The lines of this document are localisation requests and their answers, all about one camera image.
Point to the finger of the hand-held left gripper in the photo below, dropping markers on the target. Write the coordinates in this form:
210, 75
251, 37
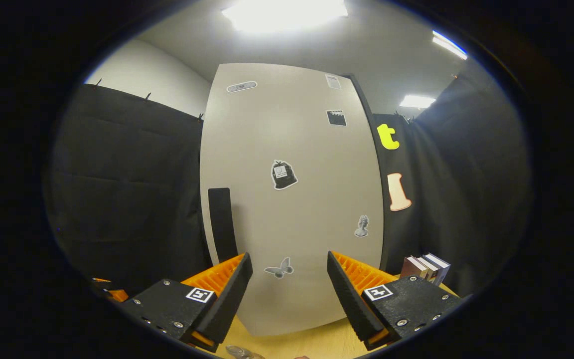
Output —
116, 295

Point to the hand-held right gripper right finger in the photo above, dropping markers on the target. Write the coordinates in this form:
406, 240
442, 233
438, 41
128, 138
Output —
349, 299

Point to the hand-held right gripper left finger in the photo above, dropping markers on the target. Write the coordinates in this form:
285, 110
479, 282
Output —
232, 299

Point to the white cabinet door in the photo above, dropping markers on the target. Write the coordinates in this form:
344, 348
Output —
292, 229

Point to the grey cabinet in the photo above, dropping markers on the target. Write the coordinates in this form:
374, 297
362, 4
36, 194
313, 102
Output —
373, 124

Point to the blue grey book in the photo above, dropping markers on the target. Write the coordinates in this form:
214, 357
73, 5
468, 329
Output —
441, 267

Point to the black backdrop cloth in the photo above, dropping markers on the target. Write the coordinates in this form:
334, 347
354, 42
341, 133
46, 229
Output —
127, 189

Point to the ceiling light panel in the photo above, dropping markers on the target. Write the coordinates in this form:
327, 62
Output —
449, 45
416, 101
284, 14

